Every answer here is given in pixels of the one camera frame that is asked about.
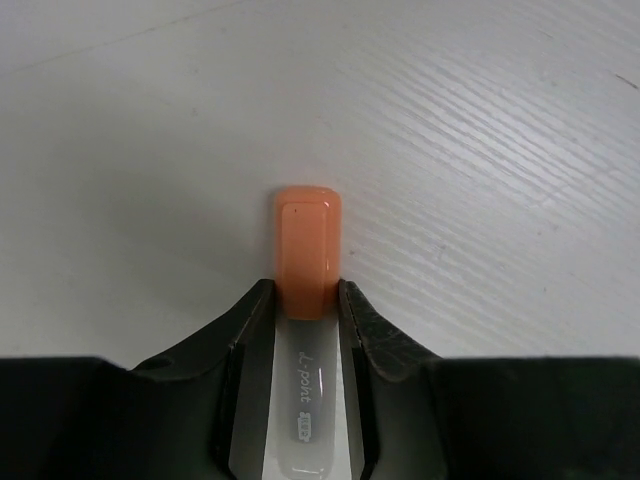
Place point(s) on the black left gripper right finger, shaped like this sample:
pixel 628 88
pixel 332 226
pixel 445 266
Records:
pixel 412 414

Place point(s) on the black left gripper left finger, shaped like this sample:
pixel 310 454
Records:
pixel 198 410

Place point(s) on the orange pastel highlighter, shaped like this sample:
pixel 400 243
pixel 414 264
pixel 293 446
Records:
pixel 307 247

